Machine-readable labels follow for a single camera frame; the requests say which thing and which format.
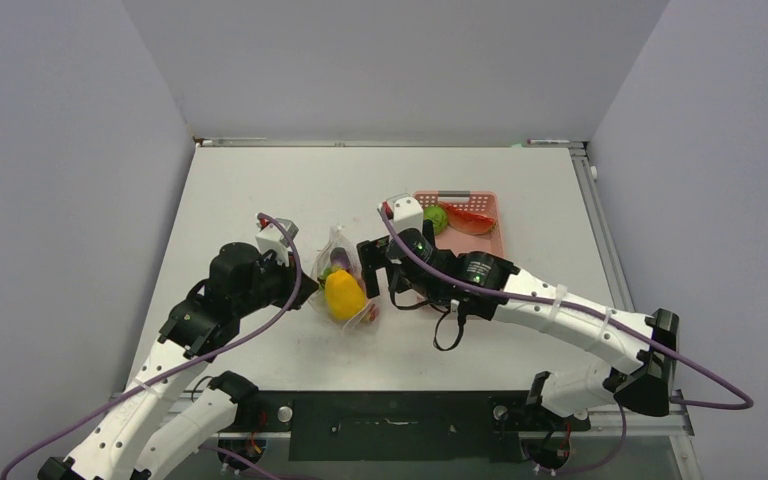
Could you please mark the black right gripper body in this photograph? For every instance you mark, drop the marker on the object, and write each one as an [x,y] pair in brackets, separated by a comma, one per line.
[399,283]

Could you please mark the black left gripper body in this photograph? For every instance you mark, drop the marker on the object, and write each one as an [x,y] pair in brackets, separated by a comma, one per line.
[275,283]

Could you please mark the purple toy eggplant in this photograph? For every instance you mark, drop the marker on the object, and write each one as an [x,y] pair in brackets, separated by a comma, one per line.
[339,258]

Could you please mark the green toy grape bunch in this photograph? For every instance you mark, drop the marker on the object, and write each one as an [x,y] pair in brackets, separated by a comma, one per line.
[322,278]

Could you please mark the yellow toy bell pepper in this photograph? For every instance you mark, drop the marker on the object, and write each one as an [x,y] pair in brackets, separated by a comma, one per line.
[344,296]

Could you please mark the clear dotted zip top bag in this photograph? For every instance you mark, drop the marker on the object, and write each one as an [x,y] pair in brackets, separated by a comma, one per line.
[317,300]

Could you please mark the green toy apple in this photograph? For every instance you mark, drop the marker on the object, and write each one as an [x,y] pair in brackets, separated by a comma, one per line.
[438,217]

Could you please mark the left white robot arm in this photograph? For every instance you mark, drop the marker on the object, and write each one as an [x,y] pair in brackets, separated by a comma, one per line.
[131,442]

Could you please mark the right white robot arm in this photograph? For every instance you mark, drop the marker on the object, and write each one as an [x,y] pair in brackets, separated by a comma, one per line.
[631,368]

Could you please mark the red watermelon slice toy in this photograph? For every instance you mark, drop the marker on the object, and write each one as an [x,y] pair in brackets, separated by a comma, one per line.
[468,222]

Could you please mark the pink perforated plastic basket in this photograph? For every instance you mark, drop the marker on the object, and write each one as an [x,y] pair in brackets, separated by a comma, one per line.
[467,249]

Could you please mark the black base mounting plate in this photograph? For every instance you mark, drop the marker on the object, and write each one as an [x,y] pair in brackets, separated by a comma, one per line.
[500,426]

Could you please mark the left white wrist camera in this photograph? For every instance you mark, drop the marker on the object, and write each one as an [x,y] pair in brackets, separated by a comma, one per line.
[273,236]

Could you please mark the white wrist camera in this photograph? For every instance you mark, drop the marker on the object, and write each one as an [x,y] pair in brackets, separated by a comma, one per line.
[402,212]
[273,236]

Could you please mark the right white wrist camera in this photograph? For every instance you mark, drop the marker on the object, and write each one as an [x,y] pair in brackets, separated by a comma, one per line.
[402,212]

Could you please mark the aluminium table edge rail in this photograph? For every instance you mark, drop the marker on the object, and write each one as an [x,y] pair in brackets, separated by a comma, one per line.
[587,179]

